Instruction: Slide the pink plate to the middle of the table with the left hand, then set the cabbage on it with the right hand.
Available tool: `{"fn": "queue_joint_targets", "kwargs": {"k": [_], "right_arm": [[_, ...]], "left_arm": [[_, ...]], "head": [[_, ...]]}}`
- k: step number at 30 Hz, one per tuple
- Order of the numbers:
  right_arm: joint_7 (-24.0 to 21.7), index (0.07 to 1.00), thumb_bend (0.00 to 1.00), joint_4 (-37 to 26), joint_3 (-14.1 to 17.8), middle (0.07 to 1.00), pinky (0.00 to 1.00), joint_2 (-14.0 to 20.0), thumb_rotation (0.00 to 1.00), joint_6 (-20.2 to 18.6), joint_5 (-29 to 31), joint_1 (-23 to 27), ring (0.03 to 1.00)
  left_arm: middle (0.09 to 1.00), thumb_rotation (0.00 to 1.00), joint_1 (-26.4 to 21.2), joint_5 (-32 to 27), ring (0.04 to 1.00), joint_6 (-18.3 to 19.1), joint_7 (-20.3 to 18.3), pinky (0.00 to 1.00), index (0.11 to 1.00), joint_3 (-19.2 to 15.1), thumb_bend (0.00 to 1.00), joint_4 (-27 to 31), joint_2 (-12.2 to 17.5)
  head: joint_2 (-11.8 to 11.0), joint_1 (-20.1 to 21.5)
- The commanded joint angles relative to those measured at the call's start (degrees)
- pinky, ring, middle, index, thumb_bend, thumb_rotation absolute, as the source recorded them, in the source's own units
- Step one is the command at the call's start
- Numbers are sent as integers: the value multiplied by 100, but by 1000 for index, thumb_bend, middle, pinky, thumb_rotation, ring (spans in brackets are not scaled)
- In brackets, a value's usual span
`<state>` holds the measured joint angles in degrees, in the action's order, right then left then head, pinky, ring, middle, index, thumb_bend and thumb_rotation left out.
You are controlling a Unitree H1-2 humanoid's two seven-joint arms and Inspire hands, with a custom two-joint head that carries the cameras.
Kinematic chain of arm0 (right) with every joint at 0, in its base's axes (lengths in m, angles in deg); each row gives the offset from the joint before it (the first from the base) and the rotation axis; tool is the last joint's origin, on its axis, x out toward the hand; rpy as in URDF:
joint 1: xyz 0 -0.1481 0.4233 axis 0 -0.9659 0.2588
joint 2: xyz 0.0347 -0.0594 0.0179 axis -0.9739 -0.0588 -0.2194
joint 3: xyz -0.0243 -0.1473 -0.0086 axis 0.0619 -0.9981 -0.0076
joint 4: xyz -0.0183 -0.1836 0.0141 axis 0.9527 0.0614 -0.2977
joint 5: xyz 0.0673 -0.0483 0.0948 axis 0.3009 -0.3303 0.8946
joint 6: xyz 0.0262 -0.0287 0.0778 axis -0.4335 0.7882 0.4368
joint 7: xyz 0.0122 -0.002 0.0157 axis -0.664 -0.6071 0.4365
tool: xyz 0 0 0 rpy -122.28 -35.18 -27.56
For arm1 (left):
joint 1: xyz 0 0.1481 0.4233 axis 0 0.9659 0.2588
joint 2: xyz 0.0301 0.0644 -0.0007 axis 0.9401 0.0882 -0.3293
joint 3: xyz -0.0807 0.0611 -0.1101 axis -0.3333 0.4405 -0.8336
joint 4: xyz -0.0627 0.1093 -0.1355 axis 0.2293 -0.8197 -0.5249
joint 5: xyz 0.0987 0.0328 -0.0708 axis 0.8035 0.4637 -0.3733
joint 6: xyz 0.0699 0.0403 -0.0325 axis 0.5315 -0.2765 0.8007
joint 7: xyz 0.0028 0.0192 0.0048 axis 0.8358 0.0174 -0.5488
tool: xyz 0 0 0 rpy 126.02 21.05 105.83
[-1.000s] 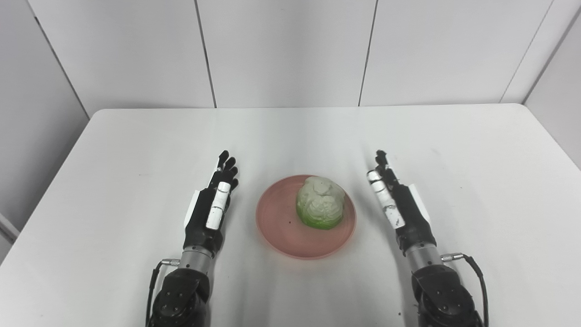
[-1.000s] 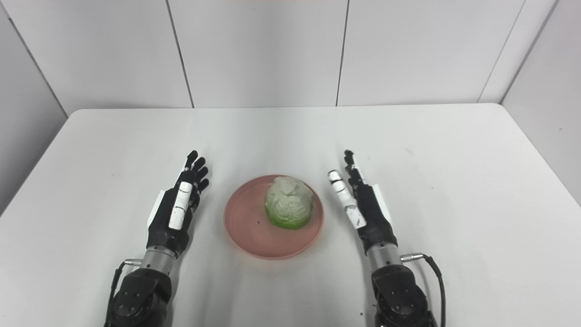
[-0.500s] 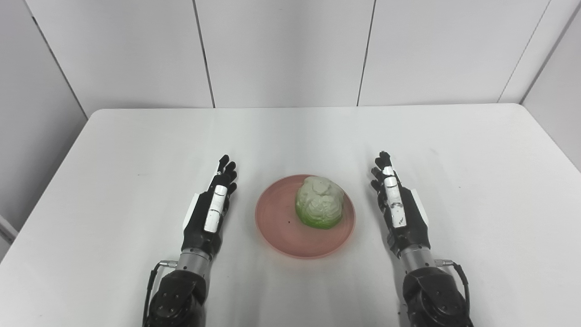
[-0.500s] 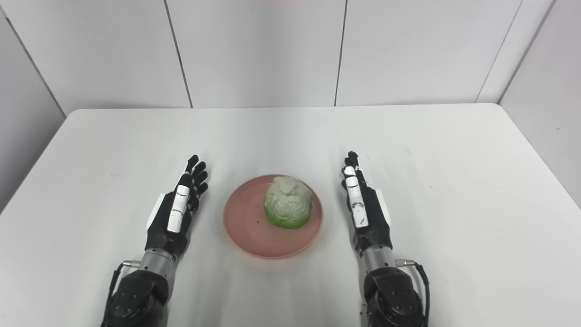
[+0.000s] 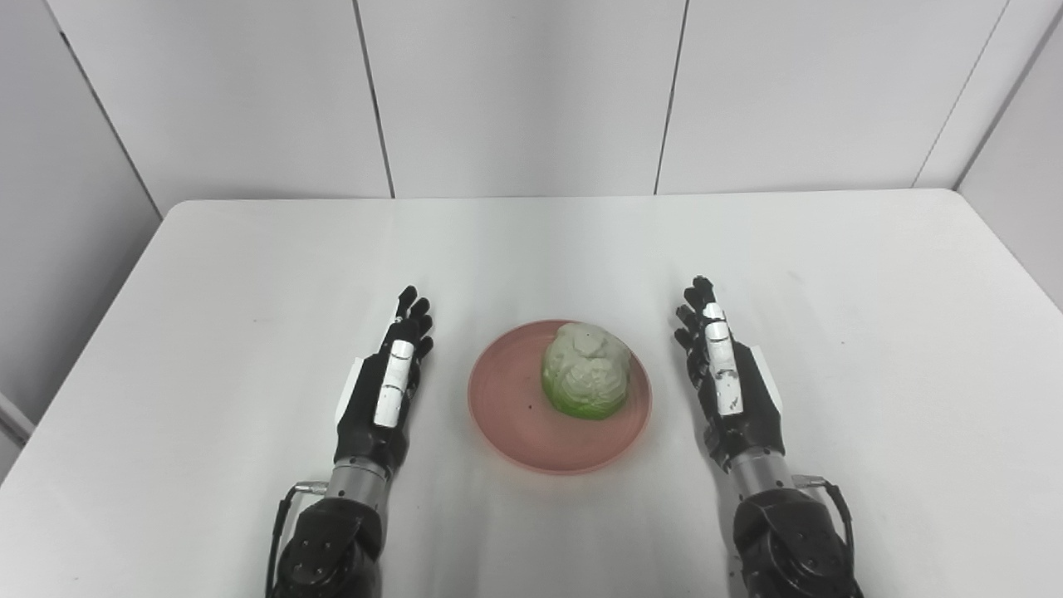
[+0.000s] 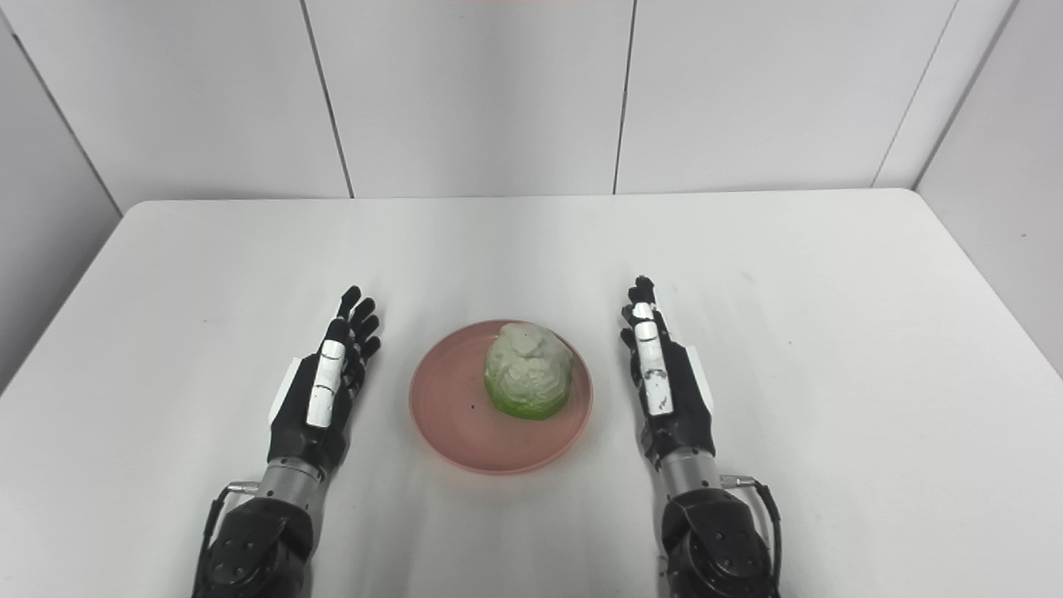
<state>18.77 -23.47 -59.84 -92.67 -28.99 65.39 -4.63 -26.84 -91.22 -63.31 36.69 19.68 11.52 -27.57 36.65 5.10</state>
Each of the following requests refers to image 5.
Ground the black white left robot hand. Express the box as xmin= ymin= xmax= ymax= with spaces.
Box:
xmin=334 ymin=286 xmax=435 ymax=483

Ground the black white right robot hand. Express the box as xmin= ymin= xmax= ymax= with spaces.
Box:
xmin=674 ymin=276 xmax=786 ymax=473

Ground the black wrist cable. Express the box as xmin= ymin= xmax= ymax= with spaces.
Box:
xmin=265 ymin=480 xmax=330 ymax=598
xmin=792 ymin=474 xmax=857 ymax=582

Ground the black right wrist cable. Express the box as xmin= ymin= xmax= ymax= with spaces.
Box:
xmin=792 ymin=474 xmax=857 ymax=582

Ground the green white cabbage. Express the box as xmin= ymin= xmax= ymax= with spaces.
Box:
xmin=541 ymin=322 xmax=630 ymax=420

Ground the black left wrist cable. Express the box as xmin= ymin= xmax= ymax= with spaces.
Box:
xmin=265 ymin=480 xmax=330 ymax=598

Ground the pink plate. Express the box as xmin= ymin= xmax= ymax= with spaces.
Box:
xmin=467 ymin=320 xmax=654 ymax=476

